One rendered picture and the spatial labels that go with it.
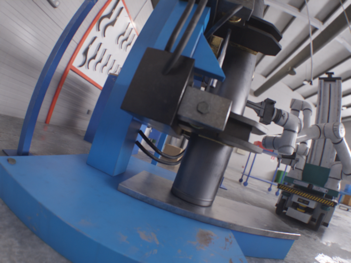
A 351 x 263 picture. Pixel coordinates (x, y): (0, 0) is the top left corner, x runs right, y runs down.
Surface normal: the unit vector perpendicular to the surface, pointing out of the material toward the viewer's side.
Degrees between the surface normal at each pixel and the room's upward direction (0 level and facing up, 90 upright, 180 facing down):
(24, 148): 90
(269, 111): 90
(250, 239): 90
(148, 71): 90
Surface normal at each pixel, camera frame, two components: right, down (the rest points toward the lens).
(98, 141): -0.06, -0.09
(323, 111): -0.79, -0.32
